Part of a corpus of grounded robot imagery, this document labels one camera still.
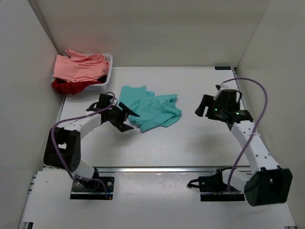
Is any white plastic basket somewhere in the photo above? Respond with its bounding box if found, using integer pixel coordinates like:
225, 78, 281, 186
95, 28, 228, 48
84, 53, 113, 92

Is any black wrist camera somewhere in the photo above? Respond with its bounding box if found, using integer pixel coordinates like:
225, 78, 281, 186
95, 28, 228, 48
213, 84, 242, 104
86, 94, 115, 112

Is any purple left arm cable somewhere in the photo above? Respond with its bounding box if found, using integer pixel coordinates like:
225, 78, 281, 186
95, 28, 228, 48
52, 92, 119, 200

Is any teal t shirt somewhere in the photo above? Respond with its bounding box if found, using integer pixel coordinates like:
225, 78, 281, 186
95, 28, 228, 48
119, 86, 182, 133

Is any aluminium table rail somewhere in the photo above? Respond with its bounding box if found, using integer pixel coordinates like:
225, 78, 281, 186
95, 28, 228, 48
95, 166, 253, 174

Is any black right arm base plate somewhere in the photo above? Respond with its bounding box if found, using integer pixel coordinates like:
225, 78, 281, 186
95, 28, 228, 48
187, 167, 245, 202

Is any red t shirt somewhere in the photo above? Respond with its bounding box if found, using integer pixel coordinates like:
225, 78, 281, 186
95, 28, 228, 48
51, 79, 95, 95

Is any pink t shirt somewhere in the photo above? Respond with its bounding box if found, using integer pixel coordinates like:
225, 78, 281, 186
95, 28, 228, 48
53, 49, 111, 83

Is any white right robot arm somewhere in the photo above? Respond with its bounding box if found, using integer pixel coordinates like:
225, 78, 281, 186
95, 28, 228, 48
195, 89, 293, 207

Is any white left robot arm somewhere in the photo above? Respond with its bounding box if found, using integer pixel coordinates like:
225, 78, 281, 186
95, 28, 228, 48
43, 102, 139, 190

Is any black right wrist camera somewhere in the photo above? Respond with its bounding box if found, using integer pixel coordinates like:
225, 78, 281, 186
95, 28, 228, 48
213, 84, 242, 104

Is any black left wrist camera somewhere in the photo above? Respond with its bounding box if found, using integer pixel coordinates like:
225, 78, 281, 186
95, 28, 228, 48
86, 94, 115, 112

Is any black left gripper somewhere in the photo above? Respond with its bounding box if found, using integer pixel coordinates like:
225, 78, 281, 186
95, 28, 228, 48
108, 101, 139, 131

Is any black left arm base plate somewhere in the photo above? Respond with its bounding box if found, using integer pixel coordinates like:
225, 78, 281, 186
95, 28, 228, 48
70, 177, 115, 200

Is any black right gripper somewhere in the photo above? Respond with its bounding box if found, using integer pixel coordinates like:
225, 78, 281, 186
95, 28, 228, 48
195, 95, 226, 121

